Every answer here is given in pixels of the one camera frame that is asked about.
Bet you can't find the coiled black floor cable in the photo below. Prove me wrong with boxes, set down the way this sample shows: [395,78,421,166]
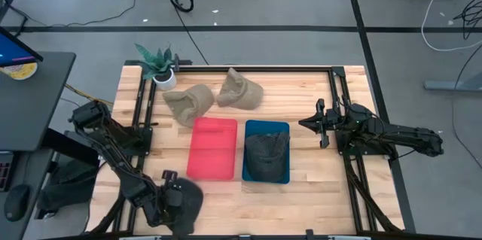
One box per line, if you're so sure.
[150,0,210,66]

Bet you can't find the beige baseball cap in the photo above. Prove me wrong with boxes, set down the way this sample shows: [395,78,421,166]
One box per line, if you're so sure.
[161,84,215,128]
[216,67,264,111]

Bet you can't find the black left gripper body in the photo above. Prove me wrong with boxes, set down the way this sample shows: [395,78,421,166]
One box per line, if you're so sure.
[160,170,185,214]

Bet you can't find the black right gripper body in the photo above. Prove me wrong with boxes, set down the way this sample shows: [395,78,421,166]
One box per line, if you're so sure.
[315,99,342,150]

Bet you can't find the round yellow bowl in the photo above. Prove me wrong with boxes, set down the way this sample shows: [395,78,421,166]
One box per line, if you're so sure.
[0,62,38,81]

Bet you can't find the long white floor cable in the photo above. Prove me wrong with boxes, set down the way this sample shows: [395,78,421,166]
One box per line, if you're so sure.
[420,0,482,52]

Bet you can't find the yellow cable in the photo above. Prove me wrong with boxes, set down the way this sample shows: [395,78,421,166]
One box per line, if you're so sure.
[64,84,114,108]

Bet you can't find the black computer mouse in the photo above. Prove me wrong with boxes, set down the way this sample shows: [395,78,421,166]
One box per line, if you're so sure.
[3,184,31,222]

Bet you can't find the thin black floor cable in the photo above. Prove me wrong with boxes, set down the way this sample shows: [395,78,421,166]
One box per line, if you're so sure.
[0,0,136,29]

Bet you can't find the blue plastic tray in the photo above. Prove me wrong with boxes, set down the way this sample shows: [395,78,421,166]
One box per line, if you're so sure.
[242,119,291,184]

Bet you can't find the green plant in white pot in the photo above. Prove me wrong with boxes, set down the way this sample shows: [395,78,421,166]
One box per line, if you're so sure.
[134,43,178,92]

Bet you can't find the grey desk foot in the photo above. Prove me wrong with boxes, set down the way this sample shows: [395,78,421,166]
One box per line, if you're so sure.
[423,70,482,93]

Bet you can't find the tangled black cables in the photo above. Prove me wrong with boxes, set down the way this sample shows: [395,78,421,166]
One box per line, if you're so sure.
[453,0,482,40]

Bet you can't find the black bag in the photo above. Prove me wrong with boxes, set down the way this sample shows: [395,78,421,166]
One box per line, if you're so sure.
[37,159,99,213]

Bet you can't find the black computer monitor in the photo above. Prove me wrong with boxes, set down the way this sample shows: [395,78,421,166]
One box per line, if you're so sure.
[0,26,44,68]

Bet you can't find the curved black floor cable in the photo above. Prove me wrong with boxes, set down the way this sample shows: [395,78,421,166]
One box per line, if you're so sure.
[450,42,482,169]

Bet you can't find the red plastic tray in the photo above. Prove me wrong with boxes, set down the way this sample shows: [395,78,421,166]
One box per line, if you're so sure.
[186,117,239,181]

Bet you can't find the dark grey desk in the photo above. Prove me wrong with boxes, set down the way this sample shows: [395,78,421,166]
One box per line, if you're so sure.
[0,50,77,153]

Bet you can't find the grey side desk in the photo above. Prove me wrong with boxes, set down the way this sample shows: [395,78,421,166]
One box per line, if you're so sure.
[0,147,57,240]

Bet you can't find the black keyboard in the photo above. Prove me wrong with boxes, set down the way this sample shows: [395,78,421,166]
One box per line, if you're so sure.
[0,150,16,193]

